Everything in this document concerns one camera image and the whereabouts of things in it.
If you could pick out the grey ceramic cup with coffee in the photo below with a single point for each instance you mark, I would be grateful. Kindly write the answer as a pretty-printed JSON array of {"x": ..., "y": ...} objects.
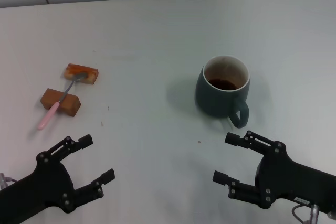
[{"x": 218, "y": 100}]

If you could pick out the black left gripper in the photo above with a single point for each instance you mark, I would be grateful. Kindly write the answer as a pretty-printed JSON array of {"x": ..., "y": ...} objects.
[{"x": 50, "y": 182}]

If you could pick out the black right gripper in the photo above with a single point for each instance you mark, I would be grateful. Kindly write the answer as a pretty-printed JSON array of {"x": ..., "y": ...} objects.
[{"x": 288, "y": 179}]

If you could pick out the light wooden block orange stain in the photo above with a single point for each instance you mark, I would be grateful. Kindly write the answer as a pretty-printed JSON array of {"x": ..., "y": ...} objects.
[{"x": 90, "y": 75}]

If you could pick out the dark brown wooden bridge block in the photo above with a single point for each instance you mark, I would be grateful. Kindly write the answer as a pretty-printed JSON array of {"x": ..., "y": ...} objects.
[{"x": 50, "y": 98}]

